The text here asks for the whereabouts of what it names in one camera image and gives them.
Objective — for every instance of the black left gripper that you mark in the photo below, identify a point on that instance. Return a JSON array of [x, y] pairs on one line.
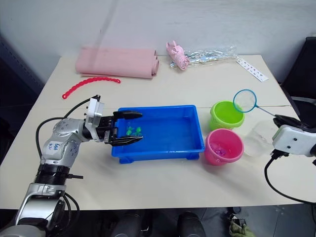
[[106, 129]]

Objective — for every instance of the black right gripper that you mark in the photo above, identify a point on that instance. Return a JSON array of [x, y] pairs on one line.
[[300, 124]]

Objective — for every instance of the blue hand fishing net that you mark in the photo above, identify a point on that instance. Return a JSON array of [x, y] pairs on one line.
[[245, 101]]

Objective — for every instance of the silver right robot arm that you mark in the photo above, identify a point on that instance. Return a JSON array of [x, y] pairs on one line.
[[314, 150]]

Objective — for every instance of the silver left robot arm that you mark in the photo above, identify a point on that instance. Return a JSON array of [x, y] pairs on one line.
[[58, 145]]

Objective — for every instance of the green toy fish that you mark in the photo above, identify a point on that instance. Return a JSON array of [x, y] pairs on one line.
[[138, 130], [129, 131]]

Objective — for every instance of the clear plastic cup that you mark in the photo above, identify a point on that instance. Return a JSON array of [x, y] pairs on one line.
[[259, 139]]

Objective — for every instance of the blue plastic tub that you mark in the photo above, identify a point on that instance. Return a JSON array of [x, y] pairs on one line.
[[163, 138]]

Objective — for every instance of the green plastic bucket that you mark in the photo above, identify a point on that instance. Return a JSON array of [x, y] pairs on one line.
[[225, 114]]

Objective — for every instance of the pink plastic bucket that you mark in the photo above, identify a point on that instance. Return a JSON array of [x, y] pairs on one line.
[[223, 148]]

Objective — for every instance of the pink toy fish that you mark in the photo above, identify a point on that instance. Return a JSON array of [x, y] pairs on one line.
[[218, 150]]

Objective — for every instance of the pink crumpled cloth toy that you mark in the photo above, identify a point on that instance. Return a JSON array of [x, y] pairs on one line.
[[177, 55]]

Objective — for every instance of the white printed card strip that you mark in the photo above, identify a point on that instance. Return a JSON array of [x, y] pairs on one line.
[[252, 69]]

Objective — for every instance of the pink rolled mat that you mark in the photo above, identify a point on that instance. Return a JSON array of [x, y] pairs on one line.
[[116, 63]]

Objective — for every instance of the clear crinkled plastic bag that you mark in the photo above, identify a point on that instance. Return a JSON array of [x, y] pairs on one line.
[[212, 55]]

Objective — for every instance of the green crumpled cloth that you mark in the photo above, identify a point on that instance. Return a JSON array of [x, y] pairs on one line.
[[238, 229]]

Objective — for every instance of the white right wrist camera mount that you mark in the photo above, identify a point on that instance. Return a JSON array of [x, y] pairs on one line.
[[291, 139]]

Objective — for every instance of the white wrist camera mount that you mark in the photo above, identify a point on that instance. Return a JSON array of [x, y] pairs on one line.
[[291, 139], [95, 112]]

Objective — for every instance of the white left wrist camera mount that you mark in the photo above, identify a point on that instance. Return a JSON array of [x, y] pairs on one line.
[[95, 112]]

